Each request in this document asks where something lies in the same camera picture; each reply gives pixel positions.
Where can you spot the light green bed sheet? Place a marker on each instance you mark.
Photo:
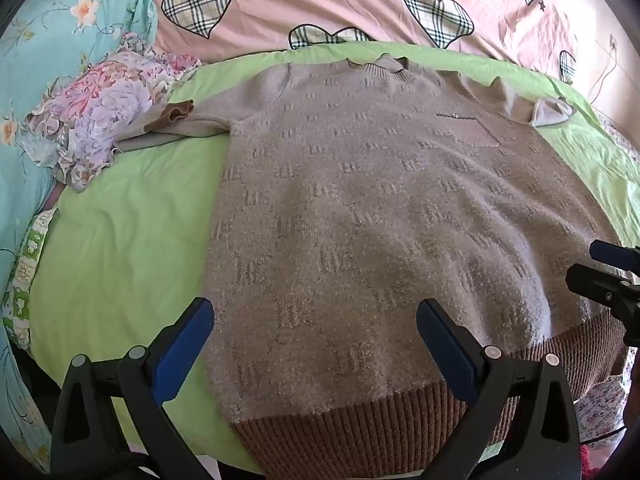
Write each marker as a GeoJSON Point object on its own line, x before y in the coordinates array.
{"type": "Point", "coordinates": [125, 240]}

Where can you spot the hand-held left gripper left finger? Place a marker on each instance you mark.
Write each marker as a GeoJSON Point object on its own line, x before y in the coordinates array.
{"type": "Point", "coordinates": [184, 345]}

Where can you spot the green patterned cloth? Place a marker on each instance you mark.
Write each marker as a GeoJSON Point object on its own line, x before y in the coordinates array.
{"type": "Point", "coordinates": [25, 280]}

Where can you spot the beige knit sweater brown hem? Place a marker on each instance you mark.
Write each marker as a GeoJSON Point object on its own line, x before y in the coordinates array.
{"type": "Point", "coordinates": [375, 210]}

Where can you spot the pink quilt plaid hearts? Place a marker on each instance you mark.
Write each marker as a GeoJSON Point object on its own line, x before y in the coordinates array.
{"type": "Point", "coordinates": [325, 0]}

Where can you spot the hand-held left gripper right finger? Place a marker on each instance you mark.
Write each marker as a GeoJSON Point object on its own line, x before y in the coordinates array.
{"type": "Point", "coordinates": [445, 345]}

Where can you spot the small-flower print bed sheet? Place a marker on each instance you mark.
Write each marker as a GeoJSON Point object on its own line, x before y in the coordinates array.
{"type": "Point", "coordinates": [597, 410]}

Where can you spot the purple floral cloth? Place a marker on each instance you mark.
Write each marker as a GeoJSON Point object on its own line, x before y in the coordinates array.
{"type": "Point", "coordinates": [110, 95]}

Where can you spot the blue floral bedding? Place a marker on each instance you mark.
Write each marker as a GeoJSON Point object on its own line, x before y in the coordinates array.
{"type": "Point", "coordinates": [50, 25]}

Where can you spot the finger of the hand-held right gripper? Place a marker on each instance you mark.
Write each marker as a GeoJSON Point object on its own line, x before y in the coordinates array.
{"type": "Point", "coordinates": [612, 254]}
{"type": "Point", "coordinates": [590, 282]}

